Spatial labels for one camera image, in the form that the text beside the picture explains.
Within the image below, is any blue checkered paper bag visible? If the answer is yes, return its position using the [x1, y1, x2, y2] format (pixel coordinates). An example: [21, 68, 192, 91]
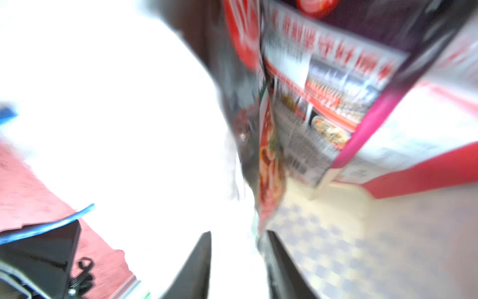
[0, 0, 478, 299]

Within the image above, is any black red condiment packet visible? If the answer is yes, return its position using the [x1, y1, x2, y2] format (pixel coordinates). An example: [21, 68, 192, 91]
[147, 1, 286, 231]

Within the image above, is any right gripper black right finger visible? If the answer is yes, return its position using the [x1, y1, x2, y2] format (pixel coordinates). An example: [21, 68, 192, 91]
[259, 230, 318, 299]

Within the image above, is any orange red condiment packet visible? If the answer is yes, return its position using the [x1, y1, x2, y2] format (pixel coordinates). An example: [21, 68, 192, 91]
[261, 0, 478, 199]

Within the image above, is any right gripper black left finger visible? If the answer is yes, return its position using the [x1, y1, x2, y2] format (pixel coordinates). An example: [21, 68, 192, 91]
[162, 231, 212, 299]

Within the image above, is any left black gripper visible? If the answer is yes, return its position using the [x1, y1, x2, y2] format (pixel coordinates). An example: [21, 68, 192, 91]
[1, 220, 93, 299]

